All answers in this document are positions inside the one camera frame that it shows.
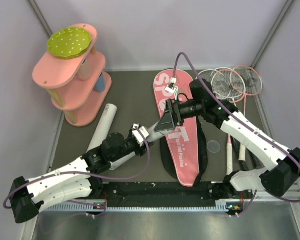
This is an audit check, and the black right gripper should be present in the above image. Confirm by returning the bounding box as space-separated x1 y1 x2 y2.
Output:
154 98 205 133

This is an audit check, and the white shuttlecock tube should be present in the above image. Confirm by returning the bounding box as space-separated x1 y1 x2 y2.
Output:
87 103 118 151
105 123 172 171

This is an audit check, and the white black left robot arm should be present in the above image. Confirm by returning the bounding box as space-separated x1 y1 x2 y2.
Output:
3 125 160 224

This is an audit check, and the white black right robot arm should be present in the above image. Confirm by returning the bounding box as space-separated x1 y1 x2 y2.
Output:
148 78 300 200

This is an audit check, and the pink white badminton racket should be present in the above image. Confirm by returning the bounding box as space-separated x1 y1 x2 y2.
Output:
211 68 248 176

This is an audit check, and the white shuttlecock tube on table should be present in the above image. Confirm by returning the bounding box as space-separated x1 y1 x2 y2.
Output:
87 103 118 151

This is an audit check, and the pink sport racket bag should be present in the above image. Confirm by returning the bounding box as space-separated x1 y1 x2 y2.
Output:
153 69 200 188

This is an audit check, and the clear round tube lid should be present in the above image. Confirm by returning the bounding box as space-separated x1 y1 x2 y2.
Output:
206 140 221 154

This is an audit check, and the blue cup on shelf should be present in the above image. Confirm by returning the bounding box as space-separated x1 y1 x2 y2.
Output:
94 73 106 93

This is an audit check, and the pink three-tier wooden shelf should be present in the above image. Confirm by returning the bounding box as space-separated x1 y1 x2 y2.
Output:
32 23 112 127

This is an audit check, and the beige cup on shelf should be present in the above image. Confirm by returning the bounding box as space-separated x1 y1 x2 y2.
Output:
77 58 92 81

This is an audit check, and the green polka dot plate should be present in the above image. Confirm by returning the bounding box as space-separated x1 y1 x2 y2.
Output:
47 27 92 60

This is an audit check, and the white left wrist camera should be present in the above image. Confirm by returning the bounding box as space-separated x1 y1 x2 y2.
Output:
132 123 150 146

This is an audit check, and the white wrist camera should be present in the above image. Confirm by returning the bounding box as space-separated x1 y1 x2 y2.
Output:
132 123 150 146
165 77 179 95

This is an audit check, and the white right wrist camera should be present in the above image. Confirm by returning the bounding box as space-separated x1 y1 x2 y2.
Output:
165 77 179 95

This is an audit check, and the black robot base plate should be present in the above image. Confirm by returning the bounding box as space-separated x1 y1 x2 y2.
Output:
104 181 241 208

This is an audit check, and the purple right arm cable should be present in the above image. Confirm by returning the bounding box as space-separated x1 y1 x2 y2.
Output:
172 52 300 203

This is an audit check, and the grey slotted cable duct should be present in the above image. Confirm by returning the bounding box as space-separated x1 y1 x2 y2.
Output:
44 201 241 213

